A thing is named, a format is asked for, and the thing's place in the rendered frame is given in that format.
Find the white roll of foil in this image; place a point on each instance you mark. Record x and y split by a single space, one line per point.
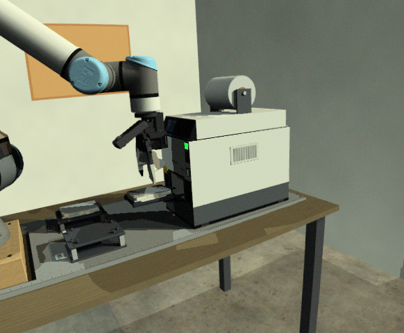
220 93

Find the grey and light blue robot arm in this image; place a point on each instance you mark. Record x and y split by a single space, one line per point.
138 75

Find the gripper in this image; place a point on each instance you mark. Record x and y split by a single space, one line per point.
149 139

